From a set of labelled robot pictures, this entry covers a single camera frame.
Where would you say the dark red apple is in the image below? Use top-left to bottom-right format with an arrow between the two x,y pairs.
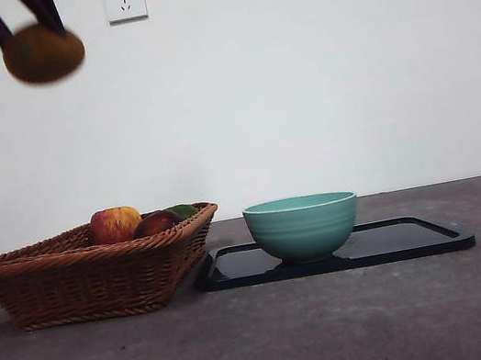
129,208 -> 185,241

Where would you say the red yellow apple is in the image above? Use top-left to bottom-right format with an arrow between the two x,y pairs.
86,202 -> 146,248

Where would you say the green fruit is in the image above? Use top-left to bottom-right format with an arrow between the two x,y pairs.
163,201 -> 202,225

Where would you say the brown wicker basket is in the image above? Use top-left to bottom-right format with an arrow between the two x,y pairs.
0,199 -> 235,339

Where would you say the brown kiwifruit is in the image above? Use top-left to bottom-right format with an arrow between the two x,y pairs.
0,16 -> 91,94

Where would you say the teal ceramic bowl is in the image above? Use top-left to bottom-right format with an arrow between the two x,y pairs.
240,186 -> 368,275

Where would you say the white wall socket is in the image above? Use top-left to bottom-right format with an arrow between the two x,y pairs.
105,0 -> 150,26

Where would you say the black rectangular tray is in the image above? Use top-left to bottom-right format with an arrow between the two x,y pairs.
192,203 -> 477,296

